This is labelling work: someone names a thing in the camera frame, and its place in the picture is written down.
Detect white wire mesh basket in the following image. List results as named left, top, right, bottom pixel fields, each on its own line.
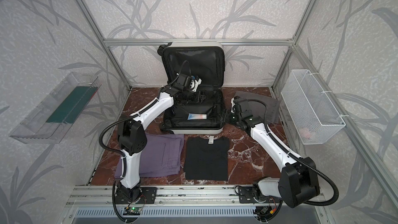
left=282, top=69, right=346, bottom=145

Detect black t-shirt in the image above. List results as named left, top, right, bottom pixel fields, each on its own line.
left=183, top=136, right=230, bottom=181

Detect pink object in basket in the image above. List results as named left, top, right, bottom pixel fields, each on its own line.
left=299, top=128, right=314, bottom=140

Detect green board in shelf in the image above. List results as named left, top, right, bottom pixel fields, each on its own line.
left=46, top=86, right=98, bottom=124

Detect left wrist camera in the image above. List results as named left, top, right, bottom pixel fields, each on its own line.
left=189, top=75, right=202, bottom=92

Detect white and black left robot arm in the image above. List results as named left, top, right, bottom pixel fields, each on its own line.
left=116, top=73, right=202, bottom=202

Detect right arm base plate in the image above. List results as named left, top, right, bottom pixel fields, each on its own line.
left=234, top=186, right=280, bottom=204

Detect left green circuit board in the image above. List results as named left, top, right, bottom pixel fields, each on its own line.
left=123, top=207, right=143, bottom=216

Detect aluminium front rail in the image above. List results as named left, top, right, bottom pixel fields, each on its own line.
left=63, top=184, right=327, bottom=207

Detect grey towel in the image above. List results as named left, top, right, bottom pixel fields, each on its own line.
left=234, top=91, right=280, bottom=124

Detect purple trousers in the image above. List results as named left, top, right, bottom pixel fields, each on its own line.
left=127, top=133, right=184, bottom=177

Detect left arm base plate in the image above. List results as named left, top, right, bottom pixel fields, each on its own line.
left=115, top=187, right=157, bottom=205

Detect clear plastic wall shelf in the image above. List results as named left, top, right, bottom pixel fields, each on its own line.
left=9, top=72, right=101, bottom=144

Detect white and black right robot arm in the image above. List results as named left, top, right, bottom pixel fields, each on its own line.
left=229, top=96, right=320, bottom=208

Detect left black corrugated cable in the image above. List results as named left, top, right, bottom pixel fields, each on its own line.
left=98, top=60, right=190, bottom=223

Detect black and white suitcase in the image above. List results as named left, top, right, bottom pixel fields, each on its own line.
left=157, top=41, right=227, bottom=135

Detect white pink blue tube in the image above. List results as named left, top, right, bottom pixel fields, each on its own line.
left=188, top=114, right=207, bottom=120

